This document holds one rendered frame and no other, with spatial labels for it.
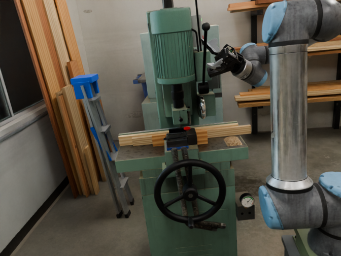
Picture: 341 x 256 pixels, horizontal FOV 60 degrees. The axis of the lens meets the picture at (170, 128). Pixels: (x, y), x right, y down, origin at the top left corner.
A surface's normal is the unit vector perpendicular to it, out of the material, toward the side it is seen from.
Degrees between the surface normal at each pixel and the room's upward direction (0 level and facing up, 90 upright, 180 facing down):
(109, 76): 90
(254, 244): 0
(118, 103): 90
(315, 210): 64
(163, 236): 90
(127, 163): 90
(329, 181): 6
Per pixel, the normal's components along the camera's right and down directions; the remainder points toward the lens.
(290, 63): -0.28, 0.22
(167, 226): 0.03, 0.33
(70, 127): 0.98, -0.11
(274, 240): -0.11, -0.94
